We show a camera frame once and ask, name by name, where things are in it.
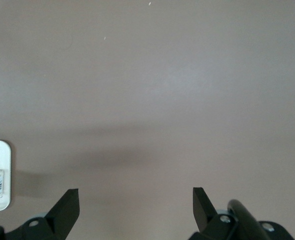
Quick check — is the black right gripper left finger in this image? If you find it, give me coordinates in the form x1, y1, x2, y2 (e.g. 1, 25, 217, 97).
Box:
0, 188, 82, 240

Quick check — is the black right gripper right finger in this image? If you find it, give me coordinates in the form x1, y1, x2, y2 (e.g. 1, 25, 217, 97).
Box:
192, 186, 293, 240

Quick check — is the cream rabbit print tray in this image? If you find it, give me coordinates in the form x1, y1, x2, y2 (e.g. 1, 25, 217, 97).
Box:
0, 138, 13, 212

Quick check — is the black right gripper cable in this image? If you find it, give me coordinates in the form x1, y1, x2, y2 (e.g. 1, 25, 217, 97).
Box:
226, 198, 266, 240

